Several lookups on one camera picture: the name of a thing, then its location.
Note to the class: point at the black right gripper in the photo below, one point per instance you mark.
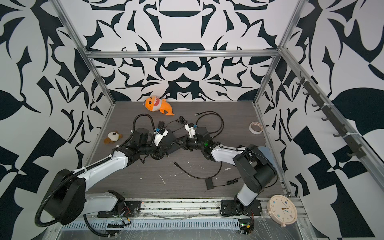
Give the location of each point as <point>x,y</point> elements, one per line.
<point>186,142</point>

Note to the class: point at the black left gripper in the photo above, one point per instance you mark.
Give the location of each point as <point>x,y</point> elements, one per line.
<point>160,151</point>

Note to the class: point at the black power adapter with cord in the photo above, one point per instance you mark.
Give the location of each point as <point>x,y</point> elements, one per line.
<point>180,120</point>

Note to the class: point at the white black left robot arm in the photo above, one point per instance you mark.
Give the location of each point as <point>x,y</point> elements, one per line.
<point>66,197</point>

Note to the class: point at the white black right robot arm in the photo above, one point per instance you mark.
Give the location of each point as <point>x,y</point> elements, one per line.
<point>254,168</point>

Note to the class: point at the orange plush fish toy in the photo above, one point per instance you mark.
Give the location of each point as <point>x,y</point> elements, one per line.
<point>155,104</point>

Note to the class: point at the small brown plush toy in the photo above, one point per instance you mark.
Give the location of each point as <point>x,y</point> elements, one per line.
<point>112,137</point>

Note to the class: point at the white double-sided tape roll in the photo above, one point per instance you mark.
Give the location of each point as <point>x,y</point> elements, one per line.
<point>256,128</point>

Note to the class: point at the blue glasses case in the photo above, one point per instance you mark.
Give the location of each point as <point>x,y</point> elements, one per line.
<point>269,156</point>

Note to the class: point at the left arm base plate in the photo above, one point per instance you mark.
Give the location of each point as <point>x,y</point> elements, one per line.
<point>124,209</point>

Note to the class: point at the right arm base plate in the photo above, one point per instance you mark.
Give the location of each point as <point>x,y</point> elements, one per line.
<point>231,208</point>

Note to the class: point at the cream round wall clock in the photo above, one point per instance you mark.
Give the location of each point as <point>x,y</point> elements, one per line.
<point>282,210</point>

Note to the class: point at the aluminium frame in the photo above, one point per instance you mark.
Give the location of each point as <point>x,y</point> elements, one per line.
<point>225,64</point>

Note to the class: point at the grey wall hook rail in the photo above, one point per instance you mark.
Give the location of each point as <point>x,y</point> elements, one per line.
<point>333,116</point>

